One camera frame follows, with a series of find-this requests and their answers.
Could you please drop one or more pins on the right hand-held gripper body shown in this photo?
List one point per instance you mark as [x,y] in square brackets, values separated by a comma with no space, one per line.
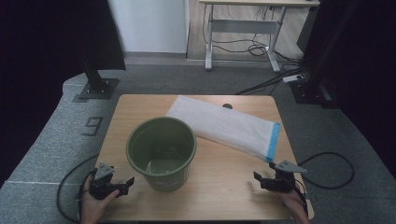
[281,182]

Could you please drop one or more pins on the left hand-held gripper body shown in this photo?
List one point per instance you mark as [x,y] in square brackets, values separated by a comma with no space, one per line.
[101,186]

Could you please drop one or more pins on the green plastic bucket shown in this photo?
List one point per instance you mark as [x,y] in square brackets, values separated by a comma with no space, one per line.
[162,146]

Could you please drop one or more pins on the white bag with blue band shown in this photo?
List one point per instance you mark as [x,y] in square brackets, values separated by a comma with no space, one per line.
[224,124]

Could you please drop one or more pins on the person's left hand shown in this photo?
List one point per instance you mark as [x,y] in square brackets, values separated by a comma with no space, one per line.
[96,208]

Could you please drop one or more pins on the person's right hand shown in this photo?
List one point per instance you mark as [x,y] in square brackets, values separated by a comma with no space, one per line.
[294,207]

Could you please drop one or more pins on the black metal stand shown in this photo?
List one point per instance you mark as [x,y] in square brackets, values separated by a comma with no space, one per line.
[314,84]
[93,77]

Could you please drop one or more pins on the white power strip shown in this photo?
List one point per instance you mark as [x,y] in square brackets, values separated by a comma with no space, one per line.
[292,78]

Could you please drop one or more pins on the black curtain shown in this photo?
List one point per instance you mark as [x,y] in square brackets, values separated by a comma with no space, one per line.
[367,62]
[37,62]

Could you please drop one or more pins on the white partition panel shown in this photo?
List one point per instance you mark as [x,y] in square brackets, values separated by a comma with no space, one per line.
[149,25]

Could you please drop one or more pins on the white metal frame desk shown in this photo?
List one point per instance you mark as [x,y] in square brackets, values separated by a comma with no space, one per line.
[243,26]

